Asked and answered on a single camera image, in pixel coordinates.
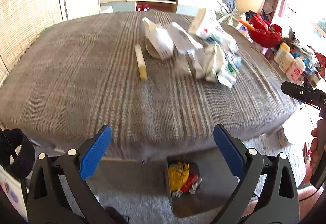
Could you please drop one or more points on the yellow paper tube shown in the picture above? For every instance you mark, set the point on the yellow paper tube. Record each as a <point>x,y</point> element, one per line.
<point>141,63</point>

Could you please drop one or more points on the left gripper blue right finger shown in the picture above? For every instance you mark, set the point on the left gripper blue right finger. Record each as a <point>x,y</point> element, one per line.
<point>278,201</point>

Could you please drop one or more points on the yellow capped white bottle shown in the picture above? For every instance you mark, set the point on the yellow capped white bottle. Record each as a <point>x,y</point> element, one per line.
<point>281,52</point>

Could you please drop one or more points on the white green medicine packet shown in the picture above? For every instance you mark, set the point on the white green medicine packet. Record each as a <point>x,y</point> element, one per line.
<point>229,70</point>

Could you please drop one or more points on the person's right hand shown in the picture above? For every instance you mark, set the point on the person's right hand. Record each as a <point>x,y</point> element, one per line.
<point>315,156</point>

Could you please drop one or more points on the black trash bin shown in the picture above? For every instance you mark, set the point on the black trash bin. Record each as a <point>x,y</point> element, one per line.
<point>218,183</point>

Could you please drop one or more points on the white black line paper bag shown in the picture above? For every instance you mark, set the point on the white black line paper bag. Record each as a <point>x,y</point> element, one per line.
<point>213,61</point>

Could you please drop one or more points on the red cylindrical can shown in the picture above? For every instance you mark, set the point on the red cylindrical can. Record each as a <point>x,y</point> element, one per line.
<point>190,181</point>

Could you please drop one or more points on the pink label white bottle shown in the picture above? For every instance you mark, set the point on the pink label white bottle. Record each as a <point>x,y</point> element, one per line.
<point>296,69</point>

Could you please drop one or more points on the red plastic basket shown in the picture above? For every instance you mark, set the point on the red plastic basket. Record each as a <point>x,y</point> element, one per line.
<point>264,33</point>

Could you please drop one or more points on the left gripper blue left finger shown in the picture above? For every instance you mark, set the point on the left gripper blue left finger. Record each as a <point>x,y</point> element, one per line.
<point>47,202</point>

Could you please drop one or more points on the yellow paper bag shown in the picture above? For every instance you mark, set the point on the yellow paper bag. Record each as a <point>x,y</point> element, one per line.
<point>178,175</point>

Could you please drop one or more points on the grey plaid tablecloth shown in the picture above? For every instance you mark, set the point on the grey plaid tablecloth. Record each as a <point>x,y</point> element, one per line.
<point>82,74</point>

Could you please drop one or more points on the white cream bottle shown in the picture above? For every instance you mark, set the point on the white cream bottle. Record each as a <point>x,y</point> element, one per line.
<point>286,62</point>

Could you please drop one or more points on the white paper cup trash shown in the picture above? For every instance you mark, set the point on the white paper cup trash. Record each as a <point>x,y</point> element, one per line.
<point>158,41</point>

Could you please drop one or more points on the long white medicine box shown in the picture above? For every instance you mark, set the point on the long white medicine box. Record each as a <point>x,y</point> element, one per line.
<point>206,26</point>

